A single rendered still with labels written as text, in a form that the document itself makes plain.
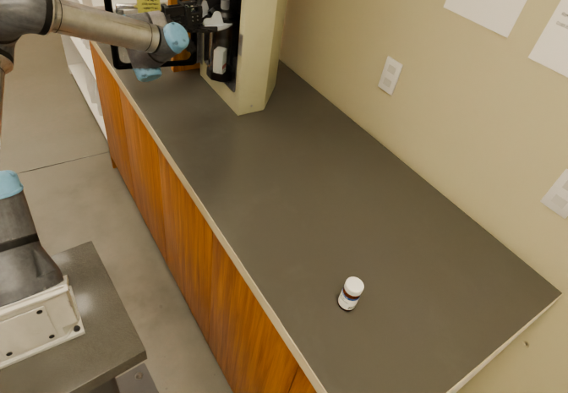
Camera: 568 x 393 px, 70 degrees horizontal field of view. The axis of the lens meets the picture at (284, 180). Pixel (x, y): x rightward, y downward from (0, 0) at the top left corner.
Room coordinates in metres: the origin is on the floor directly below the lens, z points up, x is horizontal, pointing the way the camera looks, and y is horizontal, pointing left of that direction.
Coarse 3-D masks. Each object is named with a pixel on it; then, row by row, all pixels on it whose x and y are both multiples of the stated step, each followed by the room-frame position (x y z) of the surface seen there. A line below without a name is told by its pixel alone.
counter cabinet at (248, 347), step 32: (96, 64) 1.74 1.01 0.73; (128, 128) 1.39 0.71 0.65; (128, 160) 1.46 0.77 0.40; (160, 160) 1.09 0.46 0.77; (160, 192) 1.12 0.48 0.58; (160, 224) 1.15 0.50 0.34; (192, 224) 0.88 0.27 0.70; (192, 256) 0.88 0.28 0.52; (224, 256) 0.71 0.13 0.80; (192, 288) 0.89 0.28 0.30; (224, 288) 0.70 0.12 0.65; (224, 320) 0.68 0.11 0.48; (256, 320) 0.56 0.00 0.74; (224, 352) 0.67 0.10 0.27; (256, 352) 0.54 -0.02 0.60; (288, 352) 0.45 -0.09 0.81; (256, 384) 0.52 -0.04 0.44; (288, 384) 0.43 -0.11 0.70
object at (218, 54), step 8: (208, 16) 1.29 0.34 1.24; (232, 24) 1.29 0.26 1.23; (216, 32) 1.28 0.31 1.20; (224, 32) 1.28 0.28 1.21; (232, 32) 1.30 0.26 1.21; (216, 40) 1.28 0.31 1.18; (224, 40) 1.28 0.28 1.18; (232, 40) 1.30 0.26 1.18; (216, 48) 1.28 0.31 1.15; (224, 48) 1.28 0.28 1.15; (232, 48) 1.30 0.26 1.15; (216, 56) 1.27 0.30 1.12; (224, 56) 1.28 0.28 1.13; (232, 56) 1.30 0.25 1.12; (208, 64) 1.30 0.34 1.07; (216, 64) 1.27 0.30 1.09; (224, 64) 1.28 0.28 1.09; (232, 64) 1.31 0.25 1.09; (216, 72) 1.27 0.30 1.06; (224, 72) 1.28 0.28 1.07
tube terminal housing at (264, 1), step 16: (256, 0) 1.24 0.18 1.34; (272, 0) 1.27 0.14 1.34; (240, 16) 1.24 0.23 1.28; (256, 16) 1.24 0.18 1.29; (272, 16) 1.28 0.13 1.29; (240, 32) 1.23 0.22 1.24; (256, 32) 1.24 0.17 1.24; (272, 32) 1.28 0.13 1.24; (256, 48) 1.25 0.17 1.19; (272, 48) 1.31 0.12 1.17; (240, 64) 1.22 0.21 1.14; (256, 64) 1.25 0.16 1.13; (272, 64) 1.35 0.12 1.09; (208, 80) 1.40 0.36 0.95; (240, 80) 1.21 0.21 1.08; (256, 80) 1.26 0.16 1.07; (272, 80) 1.40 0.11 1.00; (224, 96) 1.29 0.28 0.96; (240, 96) 1.22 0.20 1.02; (256, 96) 1.26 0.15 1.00; (240, 112) 1.22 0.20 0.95
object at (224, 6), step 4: (224, 0) 1.31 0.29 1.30; (228, 0) 1.32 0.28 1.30; (220, 4) 1.35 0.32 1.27; (224, 4) 1.31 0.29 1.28; (228, 4) 1.32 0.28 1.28; (212, 8) 1.31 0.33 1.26; (216, 8) 1.30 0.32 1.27; (220, 8) 1.31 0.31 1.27; (224, 8) 1.31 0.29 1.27; (228, 8) 1.32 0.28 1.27; (232, 8) 1.33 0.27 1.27; (212, 12) 1.29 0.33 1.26; (220, 12) 1.29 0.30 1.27; (224, 12) 1.29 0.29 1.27; (228, 12) 1.30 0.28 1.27; (232, 12) 1.30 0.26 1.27; (236, 12) 1.32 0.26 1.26; (224, 16) 1.28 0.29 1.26; (228, 16) 1.29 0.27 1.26; (232, 16) 1.29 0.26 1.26; (236, 16) 1.31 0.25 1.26
